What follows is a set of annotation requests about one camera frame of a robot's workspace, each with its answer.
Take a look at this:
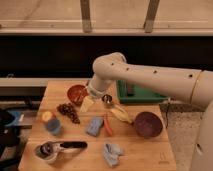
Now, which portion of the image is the yellow banana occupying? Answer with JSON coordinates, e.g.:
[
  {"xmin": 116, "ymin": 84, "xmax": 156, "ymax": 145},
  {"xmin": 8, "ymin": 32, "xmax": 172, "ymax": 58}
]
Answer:
[{"xmin": 110, "ymin": 105, "xmax": 133, "ymax": 124}]

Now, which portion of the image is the white cup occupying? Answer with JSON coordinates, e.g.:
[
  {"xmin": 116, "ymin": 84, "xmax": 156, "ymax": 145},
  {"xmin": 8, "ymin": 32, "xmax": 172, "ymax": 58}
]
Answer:
[{"xmin": 34, "ymin": 142, "xmax": 58, "ymax": 164}]

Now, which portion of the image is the red bowl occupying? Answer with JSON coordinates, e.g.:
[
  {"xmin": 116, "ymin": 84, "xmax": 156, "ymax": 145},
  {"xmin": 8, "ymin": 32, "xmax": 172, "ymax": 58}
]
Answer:
[{"xmin": 67, "ymin": 84, "xmax": 86, "ymax": 105}]

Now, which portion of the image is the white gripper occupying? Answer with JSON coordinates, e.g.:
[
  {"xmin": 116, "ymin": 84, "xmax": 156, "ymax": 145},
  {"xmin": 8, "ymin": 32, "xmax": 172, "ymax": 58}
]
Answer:
[{"xmin": 80, "ymin": 80, "xmax": 109, "ymax": 112}]

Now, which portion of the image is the spoon in red bowl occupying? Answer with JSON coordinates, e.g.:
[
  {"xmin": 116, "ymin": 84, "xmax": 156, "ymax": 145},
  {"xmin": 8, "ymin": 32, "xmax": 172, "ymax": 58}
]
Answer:
[{"xmin": 77, "ymin": 88, "xmax": 88, "ymax": 101}]

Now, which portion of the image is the bunch of dark grapes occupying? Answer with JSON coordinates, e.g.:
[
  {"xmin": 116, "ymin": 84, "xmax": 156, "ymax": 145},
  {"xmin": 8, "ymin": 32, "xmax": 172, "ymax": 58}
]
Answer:
[{"xmin": 57, "ymin": 103, "xmax": 80, "ymax": 124}]

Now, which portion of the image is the green plastic tray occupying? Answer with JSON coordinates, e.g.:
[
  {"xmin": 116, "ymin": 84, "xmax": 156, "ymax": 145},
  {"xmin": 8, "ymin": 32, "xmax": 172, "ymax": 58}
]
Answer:
[{"xmin": 116, "ymin": 80, "xmax": 167, "ymax": 104}]

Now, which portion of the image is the black blue equipment at left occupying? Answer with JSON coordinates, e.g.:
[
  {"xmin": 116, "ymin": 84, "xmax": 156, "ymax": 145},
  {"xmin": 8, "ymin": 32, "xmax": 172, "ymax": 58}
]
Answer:
[{"xmin": 0, "ymin": 108, "xmax": 24, "ymax": 171}]

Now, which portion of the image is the crumpled blue cloth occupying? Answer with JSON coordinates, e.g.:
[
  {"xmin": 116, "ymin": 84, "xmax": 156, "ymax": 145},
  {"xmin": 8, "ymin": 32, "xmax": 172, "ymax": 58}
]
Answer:
[{"xmin": 103, "ymin": 143, "xmax": 124, "ymax": 167}]

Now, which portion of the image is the orange carrot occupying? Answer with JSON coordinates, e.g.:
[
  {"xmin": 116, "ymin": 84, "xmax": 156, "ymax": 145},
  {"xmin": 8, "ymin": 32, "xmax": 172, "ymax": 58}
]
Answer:
[{"xmin": 104, "ymin": 114, "xmax": 113, "ymax": 136}]

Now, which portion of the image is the black handled brush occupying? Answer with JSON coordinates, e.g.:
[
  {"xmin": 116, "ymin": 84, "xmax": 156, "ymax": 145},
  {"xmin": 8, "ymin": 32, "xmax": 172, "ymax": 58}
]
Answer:
[{"xmin": 49, "ymin": 141, "xmax": 87, "ymax": 153}]

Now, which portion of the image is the yellow orange fruit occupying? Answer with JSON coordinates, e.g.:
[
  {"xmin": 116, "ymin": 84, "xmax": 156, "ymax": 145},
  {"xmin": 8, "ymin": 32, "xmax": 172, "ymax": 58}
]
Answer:
[{"xmin": 42, "ymin": 111, "xmax": 55, "ymax": 123}]

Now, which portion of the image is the small metal cup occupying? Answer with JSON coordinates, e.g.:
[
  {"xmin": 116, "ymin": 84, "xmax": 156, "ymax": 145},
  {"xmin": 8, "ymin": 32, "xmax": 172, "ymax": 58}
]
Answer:
[{"xmin": 102, "ymin": 94, "xmax": 113, "ymax": 106}]

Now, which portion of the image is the wooden table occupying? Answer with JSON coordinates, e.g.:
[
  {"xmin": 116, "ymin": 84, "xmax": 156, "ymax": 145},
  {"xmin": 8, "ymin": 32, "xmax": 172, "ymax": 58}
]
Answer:
[{"xmin": 18, "ymin": 78, "xmax": 178, "ymax": 171}]

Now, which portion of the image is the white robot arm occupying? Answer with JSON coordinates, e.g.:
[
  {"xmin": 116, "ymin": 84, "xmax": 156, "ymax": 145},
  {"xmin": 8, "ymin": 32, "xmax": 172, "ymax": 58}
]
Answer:
[{"xmin": 87, "ymin": 52, "xmax": 213, "ymax": 171}]

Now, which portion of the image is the blue sponge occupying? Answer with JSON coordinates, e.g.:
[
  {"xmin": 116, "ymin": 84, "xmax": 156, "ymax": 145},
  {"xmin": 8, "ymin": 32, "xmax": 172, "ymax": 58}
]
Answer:
[{"xmin": 86, "ymin": 117, "xmax": 103, "ymax": 137}]

